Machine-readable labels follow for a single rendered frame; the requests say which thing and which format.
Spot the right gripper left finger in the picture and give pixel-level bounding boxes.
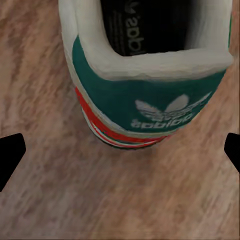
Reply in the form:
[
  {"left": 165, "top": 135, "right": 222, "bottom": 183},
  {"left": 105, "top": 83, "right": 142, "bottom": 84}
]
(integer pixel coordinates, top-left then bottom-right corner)
[{"left": 0, "top": 133, "right": 26, "bottom": 193}]

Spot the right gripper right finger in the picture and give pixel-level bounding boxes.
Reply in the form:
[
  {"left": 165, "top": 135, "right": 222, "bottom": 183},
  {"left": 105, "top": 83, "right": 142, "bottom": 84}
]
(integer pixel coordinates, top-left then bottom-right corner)
[{"left": 224, "top": 132, "right": 240, "bottom": 173}]

